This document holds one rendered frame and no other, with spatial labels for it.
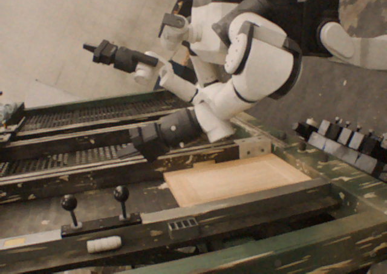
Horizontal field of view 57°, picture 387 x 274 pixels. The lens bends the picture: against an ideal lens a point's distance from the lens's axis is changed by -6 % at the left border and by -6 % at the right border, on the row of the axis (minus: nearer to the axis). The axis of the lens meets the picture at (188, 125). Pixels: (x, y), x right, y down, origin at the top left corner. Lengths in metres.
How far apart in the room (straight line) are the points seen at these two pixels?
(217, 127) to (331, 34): 0.56
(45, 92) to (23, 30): 1.71
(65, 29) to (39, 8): 0.53
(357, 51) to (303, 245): 0.76
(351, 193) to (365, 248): 0.18
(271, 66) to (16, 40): 5.87
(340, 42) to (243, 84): 0.66
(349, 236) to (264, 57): 0.43
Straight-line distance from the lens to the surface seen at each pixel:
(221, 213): 0.99
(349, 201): 1.06
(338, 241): 0.87
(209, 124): 0.90
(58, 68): 6.34
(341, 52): 1.31
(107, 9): 6.42
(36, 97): 4.97
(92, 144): 1.73
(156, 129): 0.92
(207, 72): 1.43
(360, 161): 1.30
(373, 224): 0.91
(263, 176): 1.22
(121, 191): 0.86
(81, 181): 1.28
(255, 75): 0.69
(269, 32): 0.74
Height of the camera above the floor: 1.65
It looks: 19 degrees down
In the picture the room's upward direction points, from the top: 67 degrees counter-clockwise
